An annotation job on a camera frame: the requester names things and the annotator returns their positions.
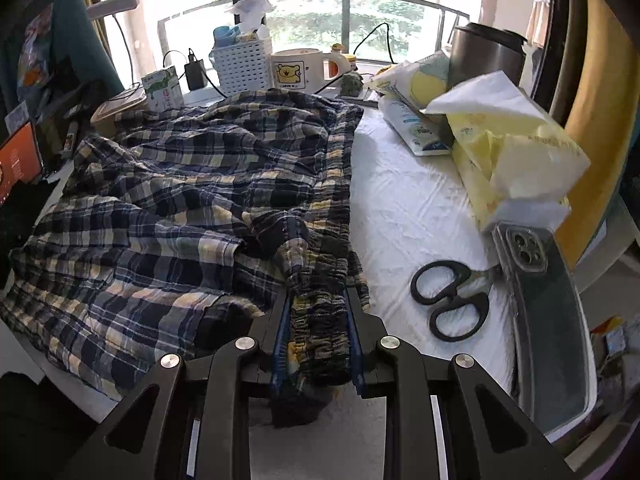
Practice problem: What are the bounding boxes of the small yellow white container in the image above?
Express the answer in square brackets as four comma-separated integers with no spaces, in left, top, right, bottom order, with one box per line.
[327,44,358,73]

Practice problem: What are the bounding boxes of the colourful snack bag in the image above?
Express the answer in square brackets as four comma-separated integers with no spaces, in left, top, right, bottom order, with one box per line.
[17,2,56,106]

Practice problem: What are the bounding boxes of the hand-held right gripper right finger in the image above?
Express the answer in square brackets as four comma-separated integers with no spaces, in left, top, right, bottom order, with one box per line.
[342,287,576,480]

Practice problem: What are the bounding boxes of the phone in clear case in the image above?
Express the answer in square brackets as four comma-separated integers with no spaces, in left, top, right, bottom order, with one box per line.
[492,222,588,436]

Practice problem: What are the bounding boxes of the blue yellow plaid pants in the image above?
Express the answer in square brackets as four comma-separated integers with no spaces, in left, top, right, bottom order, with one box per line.
[0,89,373,428]

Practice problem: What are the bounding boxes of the yellow fabric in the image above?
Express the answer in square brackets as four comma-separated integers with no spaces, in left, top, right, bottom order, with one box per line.
[555,0,640,271]

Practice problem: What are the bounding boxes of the green white milk carton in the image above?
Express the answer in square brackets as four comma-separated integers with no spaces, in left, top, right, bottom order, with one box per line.
[141,66,185,111]

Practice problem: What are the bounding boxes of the black cable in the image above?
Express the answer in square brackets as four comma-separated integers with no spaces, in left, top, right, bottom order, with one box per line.
[312,22,393,96]

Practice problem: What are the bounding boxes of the tablet with orange screen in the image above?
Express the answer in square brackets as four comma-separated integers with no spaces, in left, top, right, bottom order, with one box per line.
[0,120,45,196]

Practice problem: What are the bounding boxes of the black handled scissors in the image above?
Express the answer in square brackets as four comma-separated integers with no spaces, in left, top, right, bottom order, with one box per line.
[410,260,503,343]

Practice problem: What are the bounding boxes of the black charger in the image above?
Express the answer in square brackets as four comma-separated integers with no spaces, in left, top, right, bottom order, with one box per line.
[184,49,208,92]

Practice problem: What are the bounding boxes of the small green figurine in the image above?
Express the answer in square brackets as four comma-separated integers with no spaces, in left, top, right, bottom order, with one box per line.
[340,72,365,98]

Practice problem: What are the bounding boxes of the yellow white plastic bag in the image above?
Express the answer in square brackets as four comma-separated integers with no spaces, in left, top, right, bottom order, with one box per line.
[367,52,451,116]

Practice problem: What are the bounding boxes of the balcony railing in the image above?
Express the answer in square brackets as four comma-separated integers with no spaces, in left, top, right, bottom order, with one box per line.
[157,0,471,61]

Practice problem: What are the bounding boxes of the white crumpled tissue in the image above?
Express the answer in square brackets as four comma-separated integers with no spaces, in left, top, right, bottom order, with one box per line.
[225,0,276,36]

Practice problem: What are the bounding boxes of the white desk lamp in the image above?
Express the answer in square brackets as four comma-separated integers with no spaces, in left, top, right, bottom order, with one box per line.
[85,0,143,93]

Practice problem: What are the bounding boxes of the white bear print mug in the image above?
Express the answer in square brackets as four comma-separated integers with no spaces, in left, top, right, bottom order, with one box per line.
[271,49,346,95]

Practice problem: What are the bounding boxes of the steel kettle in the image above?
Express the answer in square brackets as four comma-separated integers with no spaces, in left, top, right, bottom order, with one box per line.
[446,22,528,92]

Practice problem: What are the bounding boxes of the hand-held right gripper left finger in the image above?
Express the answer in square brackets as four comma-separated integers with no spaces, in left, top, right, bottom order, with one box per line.
[55,292,296,480]

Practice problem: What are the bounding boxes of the white wet wipes pack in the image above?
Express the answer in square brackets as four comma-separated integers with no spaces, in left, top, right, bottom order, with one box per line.
[377,95,453,157]

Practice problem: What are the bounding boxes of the white slatted plastic basket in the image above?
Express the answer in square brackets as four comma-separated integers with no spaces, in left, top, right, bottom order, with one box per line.
[210,36,273,96]

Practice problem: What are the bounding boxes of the beige lidded food container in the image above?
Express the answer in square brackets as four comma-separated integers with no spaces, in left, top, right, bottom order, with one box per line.
[90,92,148,136]

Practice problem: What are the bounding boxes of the yellow tissue pack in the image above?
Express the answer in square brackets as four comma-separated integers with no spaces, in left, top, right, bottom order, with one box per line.
[422,71,591,233]

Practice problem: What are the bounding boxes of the teal curtain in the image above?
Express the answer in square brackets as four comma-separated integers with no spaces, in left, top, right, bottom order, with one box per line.
[0,0,123,126]

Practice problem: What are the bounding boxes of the blue packet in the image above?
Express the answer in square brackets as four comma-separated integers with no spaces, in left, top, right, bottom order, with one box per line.
[214,25,241,48]

